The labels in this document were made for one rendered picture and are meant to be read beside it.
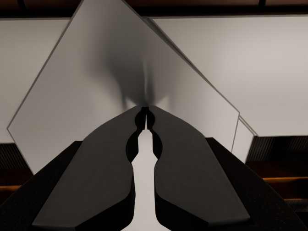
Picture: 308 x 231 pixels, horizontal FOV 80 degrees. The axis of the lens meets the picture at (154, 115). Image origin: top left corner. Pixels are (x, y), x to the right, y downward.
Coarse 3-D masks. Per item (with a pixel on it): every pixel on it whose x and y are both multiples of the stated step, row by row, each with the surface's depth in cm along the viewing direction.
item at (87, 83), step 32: (64, 64) 12; (96, 64) 12; (128, 64) 12; (160, 64) 12; (32, 96) 13; (64, 96) 13; (96, 96) 13; (128, 96) 13; (160, 96) 13; (192, 96) 13; (32, 128) 14
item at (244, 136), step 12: (216, 12) 15; (228, 12) 15; (240, 12) 15; (252, 12) 14; (264, 12) 14; (276, 12) 14; (288, 12) 14; (300, 12) 13; (240, 120) 15; (240, 132) 15; (252, 132) 15; (240, 144) 16; (240, 156) 17
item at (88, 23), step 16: (96, 0) 10; (112, 0) 10; (80, 16) 11; (96, 16) 11; (112, 16) 11; (128, 16) 11; (64, 32) 11; (80, 32) 11; (96, 32) 11; (112, 32) 11; (128, 32) 11; (144, 32) 11
